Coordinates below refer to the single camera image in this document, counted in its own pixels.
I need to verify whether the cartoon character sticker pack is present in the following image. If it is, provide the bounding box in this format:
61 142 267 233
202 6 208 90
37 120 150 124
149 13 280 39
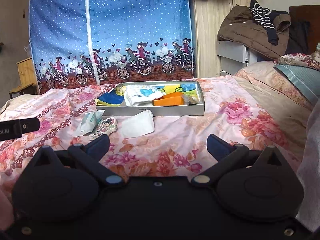
89 117 117 140

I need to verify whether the pale green tissue pack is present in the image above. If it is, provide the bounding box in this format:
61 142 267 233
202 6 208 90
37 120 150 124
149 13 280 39
73 110 104 138

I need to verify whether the white cloth with label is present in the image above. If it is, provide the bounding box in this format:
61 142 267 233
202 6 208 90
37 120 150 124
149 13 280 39
119 110 155 138

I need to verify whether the white towel with blue print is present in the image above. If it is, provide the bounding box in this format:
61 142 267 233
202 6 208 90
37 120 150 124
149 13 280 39
124 85 165 106

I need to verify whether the small bag of seeds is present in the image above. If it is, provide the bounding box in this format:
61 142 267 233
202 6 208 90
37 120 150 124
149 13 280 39
181 94 201 105

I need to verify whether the pink floral bedsheet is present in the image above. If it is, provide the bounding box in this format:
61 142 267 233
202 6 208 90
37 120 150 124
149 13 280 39
1 76 312 194

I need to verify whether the small wooden stool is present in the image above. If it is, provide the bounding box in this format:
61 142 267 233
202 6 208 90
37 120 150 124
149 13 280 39
9 57 37 99

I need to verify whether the blue yellow cartoon cloth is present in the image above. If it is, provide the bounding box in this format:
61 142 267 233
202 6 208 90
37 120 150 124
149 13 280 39
95 83 200 107

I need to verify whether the grey shallow tray box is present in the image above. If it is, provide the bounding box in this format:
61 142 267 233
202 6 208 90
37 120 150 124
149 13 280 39
96 80 205 116

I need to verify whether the grey white drawer box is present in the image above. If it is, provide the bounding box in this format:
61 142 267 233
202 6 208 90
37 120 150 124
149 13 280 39
217 41 258 76

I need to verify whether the teal striped pillow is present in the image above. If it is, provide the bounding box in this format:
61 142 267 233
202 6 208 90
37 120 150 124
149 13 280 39
274 65 320 106

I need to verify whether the blue bicycle print wardrobe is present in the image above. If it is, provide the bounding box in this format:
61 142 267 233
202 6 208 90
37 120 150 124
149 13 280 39
29 0 195 93

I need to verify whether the floral patterned pillow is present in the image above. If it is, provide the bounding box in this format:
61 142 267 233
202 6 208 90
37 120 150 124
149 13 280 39
275 50 320 70

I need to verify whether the brown puffer jacket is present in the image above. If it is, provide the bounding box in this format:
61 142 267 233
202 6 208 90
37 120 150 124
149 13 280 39
217 5 291 60

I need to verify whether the wooden wardrobe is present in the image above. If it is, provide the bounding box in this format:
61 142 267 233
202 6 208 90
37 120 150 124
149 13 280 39
189 0 250 78

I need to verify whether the striped black white garment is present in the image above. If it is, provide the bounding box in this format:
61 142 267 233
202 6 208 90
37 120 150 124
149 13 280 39
250 0 278 46

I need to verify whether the dark wooden headboard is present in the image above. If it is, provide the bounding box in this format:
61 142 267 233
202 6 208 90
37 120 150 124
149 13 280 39
286 5 320 55

